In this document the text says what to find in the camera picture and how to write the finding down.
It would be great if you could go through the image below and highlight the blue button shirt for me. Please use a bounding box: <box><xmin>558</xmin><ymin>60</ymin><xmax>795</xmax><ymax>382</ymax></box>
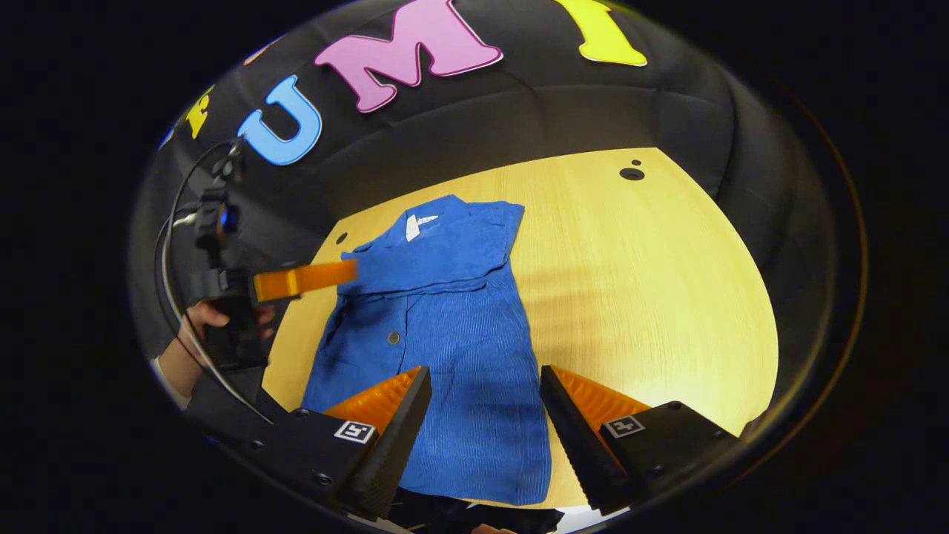
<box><xmin>300</xmin><ymin>194</ymin><xmax>553</xmax><ymax>507</ymax></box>

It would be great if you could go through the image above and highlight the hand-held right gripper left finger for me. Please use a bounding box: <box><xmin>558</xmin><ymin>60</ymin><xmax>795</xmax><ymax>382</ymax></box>
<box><xmin>208</xmin><ymin>365</ymin><xmax>433</xmax><ymax>520</ymax></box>

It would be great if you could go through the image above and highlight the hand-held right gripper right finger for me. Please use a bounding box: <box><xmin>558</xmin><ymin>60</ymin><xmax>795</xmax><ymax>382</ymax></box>
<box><xmin>538</xmin><ymin>364</ymin><xmax>744</xmax><ymax>517</ymax></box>

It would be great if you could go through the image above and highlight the dark cloth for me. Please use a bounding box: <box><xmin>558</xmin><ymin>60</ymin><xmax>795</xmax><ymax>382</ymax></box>
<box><xmin>389</xmin><ymin>486</ymin><xmax>564</xmax><ymax>534</ymax></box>

